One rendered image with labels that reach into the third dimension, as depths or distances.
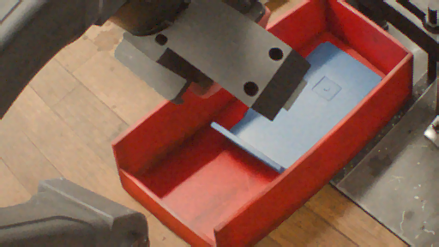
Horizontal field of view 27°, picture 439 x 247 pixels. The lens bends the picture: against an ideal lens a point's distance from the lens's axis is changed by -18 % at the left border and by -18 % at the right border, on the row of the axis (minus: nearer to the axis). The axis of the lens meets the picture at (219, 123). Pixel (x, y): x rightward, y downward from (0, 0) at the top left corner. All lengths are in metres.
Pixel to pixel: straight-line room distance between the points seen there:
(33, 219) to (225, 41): 0.17
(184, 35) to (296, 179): 0.20
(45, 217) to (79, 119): 0.33
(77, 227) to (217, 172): 0.27
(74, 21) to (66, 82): 0.43
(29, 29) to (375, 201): 0.44
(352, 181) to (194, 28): 0.26
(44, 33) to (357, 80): 0.46
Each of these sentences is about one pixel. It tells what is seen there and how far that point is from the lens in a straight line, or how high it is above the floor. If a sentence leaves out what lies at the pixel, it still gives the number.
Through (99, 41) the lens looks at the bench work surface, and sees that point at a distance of 0.99.
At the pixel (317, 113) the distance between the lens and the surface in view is 0.90.
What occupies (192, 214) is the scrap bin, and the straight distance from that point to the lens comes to 0.85.
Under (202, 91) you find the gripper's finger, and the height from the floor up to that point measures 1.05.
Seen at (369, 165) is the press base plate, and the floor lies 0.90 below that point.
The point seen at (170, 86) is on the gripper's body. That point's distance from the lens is 0.71.
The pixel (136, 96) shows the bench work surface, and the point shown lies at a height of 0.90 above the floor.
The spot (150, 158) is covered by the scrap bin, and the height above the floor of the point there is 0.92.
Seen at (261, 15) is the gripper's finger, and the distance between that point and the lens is 0.72.
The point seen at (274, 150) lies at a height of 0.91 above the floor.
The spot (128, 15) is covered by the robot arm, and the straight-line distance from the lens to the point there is 0.63.
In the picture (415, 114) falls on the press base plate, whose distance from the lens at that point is 0.92.
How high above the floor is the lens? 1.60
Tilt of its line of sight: 50 degrees down
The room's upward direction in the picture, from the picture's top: 7 degrees counter-clockwise
